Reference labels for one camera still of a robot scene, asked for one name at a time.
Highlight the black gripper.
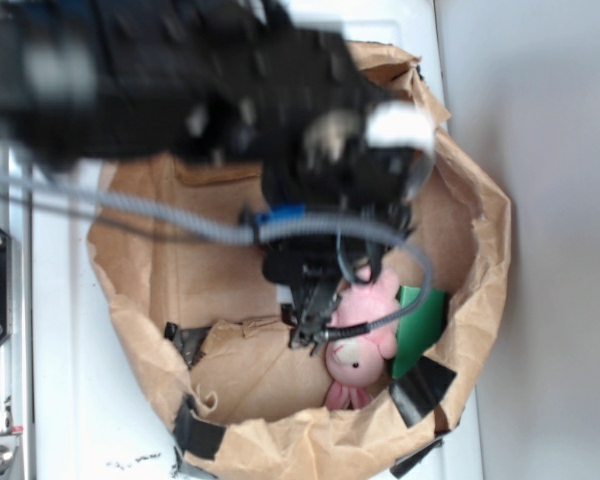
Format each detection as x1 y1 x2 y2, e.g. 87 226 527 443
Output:
249 99 436 356

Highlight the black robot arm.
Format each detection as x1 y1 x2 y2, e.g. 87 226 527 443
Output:
0 1 435 349

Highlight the pink plush bunny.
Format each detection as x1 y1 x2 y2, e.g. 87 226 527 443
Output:
324 267 400 410

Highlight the green wooden block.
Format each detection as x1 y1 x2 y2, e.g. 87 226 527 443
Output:
391 289 448 379

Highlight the brown paper bag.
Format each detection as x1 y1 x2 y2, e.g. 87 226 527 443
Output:
87 40 511 480

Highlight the white plastic tray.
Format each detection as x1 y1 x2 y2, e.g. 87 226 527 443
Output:
31 1 484 479

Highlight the grey corrugated cable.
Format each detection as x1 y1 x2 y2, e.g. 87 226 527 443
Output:
0 167 435 346

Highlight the aluminium frame rail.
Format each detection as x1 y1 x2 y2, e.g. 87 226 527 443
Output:
0 143 35 479

